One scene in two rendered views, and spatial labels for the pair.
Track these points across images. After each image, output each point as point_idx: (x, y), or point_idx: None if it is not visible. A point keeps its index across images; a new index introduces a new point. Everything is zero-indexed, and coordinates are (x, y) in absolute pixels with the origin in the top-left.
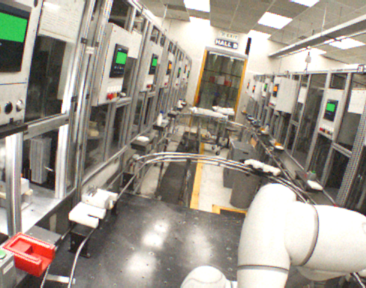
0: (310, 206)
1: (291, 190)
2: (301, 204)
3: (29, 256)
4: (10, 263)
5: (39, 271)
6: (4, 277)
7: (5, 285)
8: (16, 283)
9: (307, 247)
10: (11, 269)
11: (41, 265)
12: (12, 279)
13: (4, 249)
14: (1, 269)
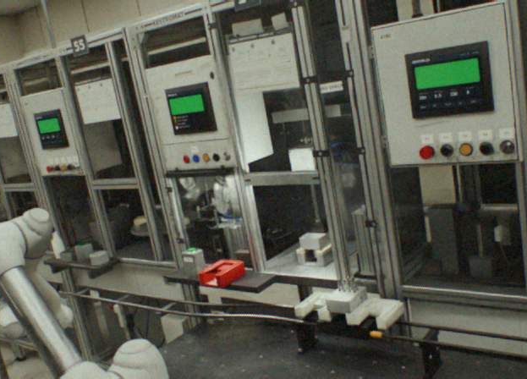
0: (12, 220)
1: (25, 212)
2: (17, 217)
3: (207, 269)
4: (189, 258)
5: (200, 280)
6: (186, 264)
7: (188, 271)
8: (197, 279)
9: None
10: (192, 264)
11: (202, 277)
12: (194, 272)
13: (199, 251)
14: (183, 255)
